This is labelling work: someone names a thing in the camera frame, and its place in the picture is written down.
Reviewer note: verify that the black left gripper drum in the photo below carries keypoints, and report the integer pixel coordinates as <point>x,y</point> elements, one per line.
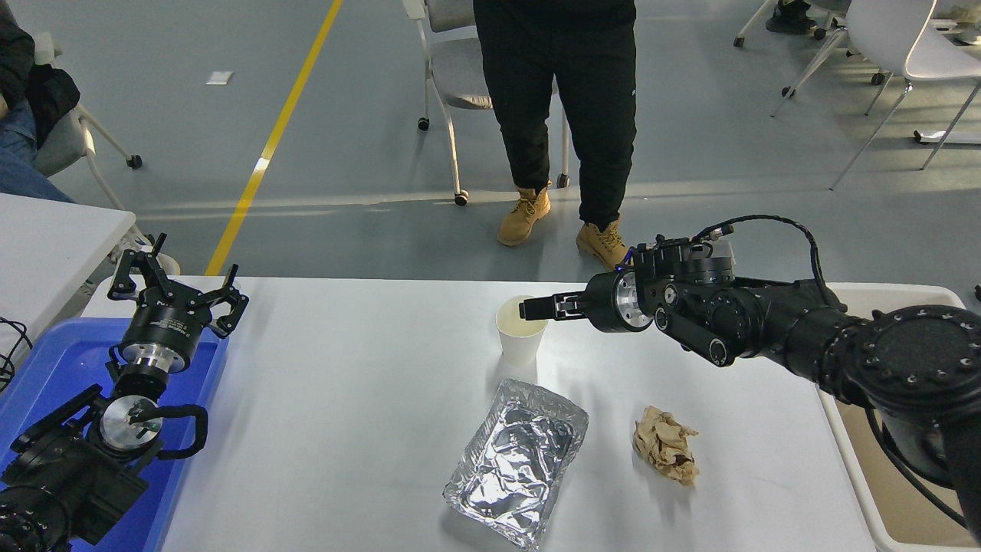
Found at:
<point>165,326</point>

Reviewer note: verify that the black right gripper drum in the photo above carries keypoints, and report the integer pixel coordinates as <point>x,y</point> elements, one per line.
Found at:
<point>604,303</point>

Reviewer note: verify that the white paper cup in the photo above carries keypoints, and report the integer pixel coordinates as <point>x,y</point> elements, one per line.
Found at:
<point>521,345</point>

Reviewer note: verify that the silver foil tray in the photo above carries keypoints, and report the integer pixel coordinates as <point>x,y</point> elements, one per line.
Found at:
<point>517,460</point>

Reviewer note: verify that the tan paper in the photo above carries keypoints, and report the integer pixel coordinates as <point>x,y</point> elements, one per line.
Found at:
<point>665,446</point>

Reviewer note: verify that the blue plastic tray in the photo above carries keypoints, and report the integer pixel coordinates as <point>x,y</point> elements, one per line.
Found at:
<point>61,368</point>

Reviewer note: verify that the white side table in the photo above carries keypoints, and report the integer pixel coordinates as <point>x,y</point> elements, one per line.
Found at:
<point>46,245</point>

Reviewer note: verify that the white-framed castor chair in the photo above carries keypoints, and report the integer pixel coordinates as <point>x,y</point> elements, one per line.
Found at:
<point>65,146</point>

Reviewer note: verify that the standing person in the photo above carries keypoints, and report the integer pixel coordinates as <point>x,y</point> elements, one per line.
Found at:
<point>559,92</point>

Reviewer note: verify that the seated person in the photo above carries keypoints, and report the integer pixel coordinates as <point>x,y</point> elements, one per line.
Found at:
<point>23,92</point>

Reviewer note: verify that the grey castor chair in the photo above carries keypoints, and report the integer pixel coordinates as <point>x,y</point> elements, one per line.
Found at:
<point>456,77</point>

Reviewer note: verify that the white castor chair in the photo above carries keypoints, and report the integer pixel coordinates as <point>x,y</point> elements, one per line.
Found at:
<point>812,65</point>

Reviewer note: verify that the distant person's black shoe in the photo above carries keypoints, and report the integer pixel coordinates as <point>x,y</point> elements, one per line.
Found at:
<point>789,19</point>

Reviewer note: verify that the large pale bin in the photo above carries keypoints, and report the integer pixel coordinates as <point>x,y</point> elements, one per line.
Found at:
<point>897,506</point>

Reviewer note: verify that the white stand foot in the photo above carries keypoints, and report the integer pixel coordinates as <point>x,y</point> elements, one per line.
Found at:
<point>950,137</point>

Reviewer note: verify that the white shell chair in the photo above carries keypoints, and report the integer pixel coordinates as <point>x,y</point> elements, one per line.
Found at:
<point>889,31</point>

